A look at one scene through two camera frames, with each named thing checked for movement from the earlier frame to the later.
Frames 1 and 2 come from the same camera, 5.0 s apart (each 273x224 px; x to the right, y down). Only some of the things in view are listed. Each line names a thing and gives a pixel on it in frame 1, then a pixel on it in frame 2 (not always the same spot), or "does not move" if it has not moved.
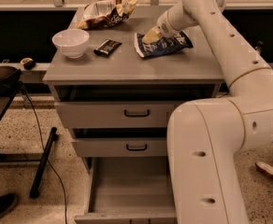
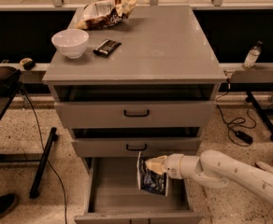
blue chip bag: x=175 y=43 to x=149 y=180
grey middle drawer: x=120 y=147 does not move
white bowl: x=72 y=41 does not move
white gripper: x=165 y=25 to x=173 y=166
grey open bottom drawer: x=130 y=190 does not move
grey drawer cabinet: x=117 y=103 does not move
